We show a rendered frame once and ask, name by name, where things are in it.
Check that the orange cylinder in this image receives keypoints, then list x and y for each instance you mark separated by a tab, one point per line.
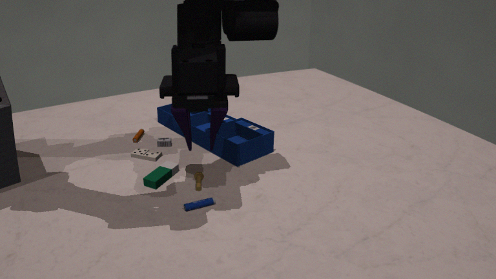
138	135

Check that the brass hex bolt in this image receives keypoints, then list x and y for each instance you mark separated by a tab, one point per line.
199	176

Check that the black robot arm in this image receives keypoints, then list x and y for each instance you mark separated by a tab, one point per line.
201	71

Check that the white domino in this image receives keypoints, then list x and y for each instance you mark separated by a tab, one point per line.
146	154

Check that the dark blue rack of bins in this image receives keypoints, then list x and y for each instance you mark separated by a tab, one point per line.
238	141

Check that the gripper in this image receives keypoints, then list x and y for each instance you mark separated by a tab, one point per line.
182	116

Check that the dark blue cylinder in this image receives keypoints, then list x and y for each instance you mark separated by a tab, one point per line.
199	204

